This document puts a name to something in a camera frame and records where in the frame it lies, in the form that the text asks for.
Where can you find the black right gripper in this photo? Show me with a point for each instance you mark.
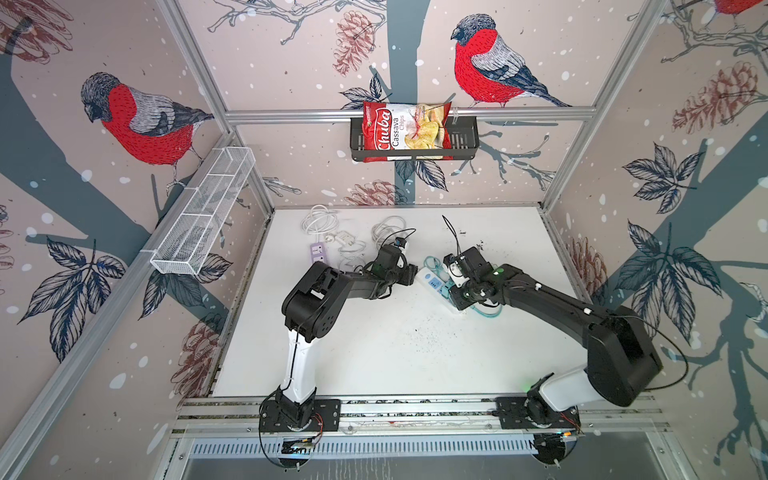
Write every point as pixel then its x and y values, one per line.
pixel 457 301

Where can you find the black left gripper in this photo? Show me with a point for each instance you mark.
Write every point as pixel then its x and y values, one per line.
pixel 408 275

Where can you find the white blue power strip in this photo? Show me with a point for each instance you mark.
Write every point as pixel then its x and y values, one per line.
pixel 436 289

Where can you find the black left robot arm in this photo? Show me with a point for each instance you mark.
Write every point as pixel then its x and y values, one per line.
pixel 310 310

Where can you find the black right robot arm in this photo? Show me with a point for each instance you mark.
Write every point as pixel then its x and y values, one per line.
pixel 621 359

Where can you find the white charger adapter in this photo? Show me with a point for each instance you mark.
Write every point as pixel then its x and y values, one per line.
pixel 345 238

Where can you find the purple power strip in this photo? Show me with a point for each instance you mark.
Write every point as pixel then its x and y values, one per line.
pixel 318 252

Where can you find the red chips bag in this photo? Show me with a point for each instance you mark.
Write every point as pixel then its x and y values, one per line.
pixel 391 127

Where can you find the black wire basket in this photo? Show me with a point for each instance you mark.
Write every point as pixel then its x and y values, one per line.
pixel 458 139

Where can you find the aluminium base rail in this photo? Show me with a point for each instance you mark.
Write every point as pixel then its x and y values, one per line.
pixel 397 426

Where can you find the white wire shelf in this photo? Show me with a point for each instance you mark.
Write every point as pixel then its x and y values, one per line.
pixel 192 236

